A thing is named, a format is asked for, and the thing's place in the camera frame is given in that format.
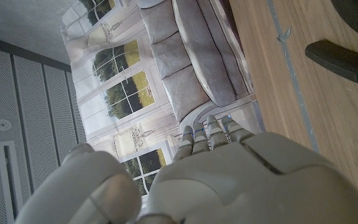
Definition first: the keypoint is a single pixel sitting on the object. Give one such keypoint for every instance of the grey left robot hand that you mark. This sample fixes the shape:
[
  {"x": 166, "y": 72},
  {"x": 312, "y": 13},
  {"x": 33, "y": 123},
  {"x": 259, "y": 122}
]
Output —
[{"x": 244, "y": 186}]

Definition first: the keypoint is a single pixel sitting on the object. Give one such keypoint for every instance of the black grip trainer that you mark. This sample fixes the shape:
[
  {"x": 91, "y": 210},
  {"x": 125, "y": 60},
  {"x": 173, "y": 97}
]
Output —
[{"x": 346, "y": 62}]

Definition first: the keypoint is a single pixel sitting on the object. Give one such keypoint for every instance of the printed living room backdrop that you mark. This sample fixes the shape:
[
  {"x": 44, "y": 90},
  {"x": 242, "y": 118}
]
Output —
[{"x": 166, "y": 62}]

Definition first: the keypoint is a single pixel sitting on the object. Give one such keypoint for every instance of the white linear ceiling fixture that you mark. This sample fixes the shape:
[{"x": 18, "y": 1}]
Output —
[{"x": 2, "y": 174}]

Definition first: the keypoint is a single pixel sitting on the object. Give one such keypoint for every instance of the round white ceiling sensor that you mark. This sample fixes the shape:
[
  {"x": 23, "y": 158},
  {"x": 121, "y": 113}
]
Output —
[{"x": 2, "y": 124}]

